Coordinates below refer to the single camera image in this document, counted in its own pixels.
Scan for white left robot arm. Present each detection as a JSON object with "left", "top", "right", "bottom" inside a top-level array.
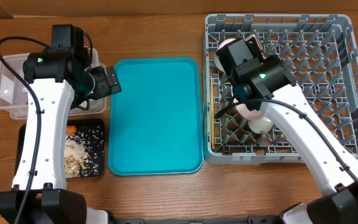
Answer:
[{"left": 0, "top": 48, "right": 121, "bottom": 223}]

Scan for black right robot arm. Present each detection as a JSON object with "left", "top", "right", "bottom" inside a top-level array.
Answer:
[{"left": 224, "top": 55, "right": 358, "bottom": 223}]

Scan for pink shallow bowl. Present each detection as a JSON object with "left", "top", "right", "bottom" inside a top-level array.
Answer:
[{"left": 213, "top": 38, "right": 264, "bottom": 73}]

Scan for grey dishwasher rack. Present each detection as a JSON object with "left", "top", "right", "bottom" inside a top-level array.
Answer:
[{"left": 203, "top": 14, "right": 358, "bottom": 165}]

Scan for teal plastic tray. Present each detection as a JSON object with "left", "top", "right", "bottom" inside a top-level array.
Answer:
[{"left": 107, "top": 57, "right": 204, "bottom": 176}]

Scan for clear plastic bin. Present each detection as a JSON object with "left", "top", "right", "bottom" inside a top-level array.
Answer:
[{"left": 0, "top": 49, "right": 107, "bottom": 119}]

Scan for white cup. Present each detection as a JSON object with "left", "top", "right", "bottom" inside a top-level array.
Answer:
[{"left": 249, "top": 117, "right": 273, "bottom": 134}]

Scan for spilled rice and food scraps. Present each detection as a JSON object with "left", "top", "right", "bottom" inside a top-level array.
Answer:
[{"left": 63, "top": 125, "right": 105, "bottom": 179}]

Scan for black tray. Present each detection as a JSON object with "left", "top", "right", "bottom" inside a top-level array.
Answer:
[{"left": 14, "top": 118, "right": 106, "bottom": 179}]

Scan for orange carrot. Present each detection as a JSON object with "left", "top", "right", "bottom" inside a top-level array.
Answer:
[{"left": 66, "top": 126, "right": 77, "bottom": 135}]

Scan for pink plate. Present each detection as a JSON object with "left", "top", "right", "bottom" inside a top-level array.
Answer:
[{"left": 235, "top": 104, "right": 264, "bottom": 120}]

